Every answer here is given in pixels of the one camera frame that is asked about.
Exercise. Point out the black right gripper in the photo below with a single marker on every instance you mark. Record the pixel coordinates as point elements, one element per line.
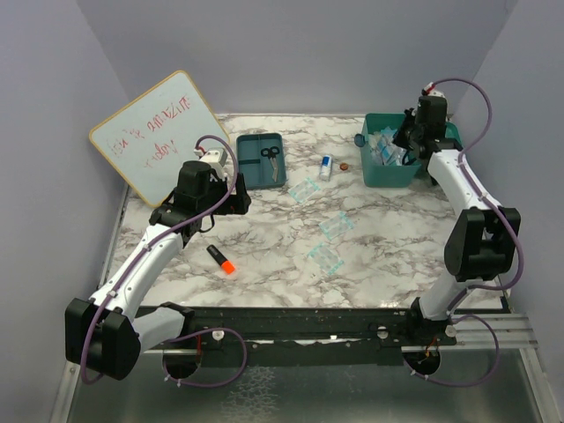
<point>399,138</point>

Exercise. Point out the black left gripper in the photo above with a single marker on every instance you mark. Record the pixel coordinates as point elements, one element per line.
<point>236,204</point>

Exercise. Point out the blue alcohol pad sachets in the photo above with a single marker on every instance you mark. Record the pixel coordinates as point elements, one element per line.
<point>390,154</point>

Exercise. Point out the teal divided tray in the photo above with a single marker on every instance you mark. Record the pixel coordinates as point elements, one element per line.
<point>257,170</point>

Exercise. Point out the black handled scissors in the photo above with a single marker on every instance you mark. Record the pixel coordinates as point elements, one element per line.
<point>271,153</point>

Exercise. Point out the teal plaster sheet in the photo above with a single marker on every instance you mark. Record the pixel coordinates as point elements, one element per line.
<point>326,258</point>
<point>302,191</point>
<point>336,226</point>

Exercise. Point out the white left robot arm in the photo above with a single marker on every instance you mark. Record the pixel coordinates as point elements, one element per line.
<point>104,335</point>

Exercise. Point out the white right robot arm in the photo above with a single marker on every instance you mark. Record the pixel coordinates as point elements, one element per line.
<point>482,243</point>

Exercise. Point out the teal medicine kit box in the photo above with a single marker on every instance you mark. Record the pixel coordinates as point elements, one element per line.
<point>377,175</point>

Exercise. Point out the yellow framed whiteboard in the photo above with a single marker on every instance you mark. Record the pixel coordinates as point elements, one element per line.
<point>148,140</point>

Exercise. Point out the black orange highlighter marker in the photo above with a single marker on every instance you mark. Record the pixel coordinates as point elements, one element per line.
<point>220,259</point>

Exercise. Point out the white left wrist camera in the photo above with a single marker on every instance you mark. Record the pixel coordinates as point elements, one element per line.
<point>216,158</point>

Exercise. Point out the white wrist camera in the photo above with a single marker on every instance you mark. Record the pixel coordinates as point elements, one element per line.
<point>431,90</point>
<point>216,158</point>

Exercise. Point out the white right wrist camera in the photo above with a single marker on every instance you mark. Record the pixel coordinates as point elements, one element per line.
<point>431,90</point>

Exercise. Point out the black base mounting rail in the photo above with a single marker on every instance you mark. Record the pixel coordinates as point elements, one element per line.
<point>298,337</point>

